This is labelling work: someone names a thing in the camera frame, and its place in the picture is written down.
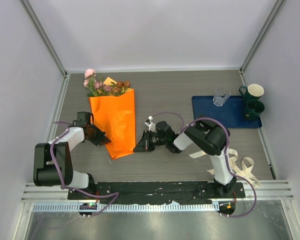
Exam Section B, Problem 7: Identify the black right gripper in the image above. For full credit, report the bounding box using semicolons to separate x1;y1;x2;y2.
135;129;168;152

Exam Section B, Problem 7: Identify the orange wrapping paper sheet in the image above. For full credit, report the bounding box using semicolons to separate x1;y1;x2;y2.
89;87;136;160

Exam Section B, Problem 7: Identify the pink fake flower stem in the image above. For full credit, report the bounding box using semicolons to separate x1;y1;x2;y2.
93;80;112;97
83;68;96;96

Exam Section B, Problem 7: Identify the orange fake flower stem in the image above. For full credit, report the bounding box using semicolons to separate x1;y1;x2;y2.
110;81;130;97

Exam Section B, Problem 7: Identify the cream printed ribbon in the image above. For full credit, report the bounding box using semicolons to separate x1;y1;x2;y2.
189;147;262;189

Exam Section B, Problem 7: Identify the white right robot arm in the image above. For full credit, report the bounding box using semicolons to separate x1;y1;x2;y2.
133;117;237;198

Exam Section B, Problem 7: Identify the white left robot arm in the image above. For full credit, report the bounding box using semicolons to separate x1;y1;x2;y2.
33;111;111;200

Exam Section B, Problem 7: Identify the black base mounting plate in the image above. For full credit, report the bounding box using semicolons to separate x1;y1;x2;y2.
67;181;246;205

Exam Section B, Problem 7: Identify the blue plastic tray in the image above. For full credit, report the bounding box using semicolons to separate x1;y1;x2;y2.
192;95;262;129

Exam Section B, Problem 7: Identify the clear plastic cup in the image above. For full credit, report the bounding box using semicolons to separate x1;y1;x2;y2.
213;87;231;107

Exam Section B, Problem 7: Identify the dark green mug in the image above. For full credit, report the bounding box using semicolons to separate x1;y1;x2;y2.
243;100;265;121

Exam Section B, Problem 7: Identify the green mug white interior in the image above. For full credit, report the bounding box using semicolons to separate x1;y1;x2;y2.
239;83;265;104

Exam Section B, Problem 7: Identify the aluminium front rail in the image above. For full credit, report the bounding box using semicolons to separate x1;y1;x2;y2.
21;180;294;215

